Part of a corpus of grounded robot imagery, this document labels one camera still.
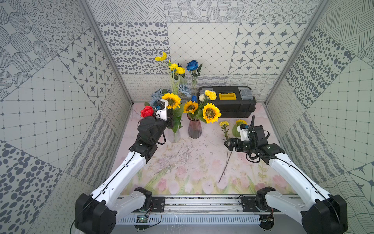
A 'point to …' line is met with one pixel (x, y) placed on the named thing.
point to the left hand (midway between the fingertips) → (176, 107)
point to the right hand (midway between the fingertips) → (231, 145)
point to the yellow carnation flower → (224, 124)
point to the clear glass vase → (172, 136)
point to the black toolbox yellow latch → (233, 101)
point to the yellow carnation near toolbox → (211, 95)
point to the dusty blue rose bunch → (158, 94)
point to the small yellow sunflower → (190, 107)
